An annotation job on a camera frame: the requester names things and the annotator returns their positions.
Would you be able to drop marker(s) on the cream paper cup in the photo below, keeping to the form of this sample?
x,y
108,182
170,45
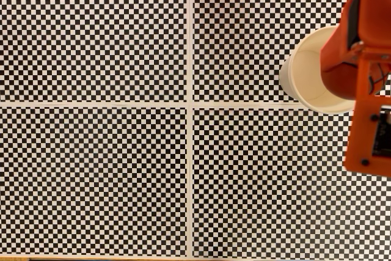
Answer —
x,y
302,71

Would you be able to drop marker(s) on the black white checkerboard paper sheet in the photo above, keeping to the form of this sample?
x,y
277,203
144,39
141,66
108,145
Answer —
x,y
91,181
275,181
244,28
91,28

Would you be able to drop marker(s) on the orange camera mount with board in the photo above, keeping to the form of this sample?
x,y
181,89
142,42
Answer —
x,y
362,135

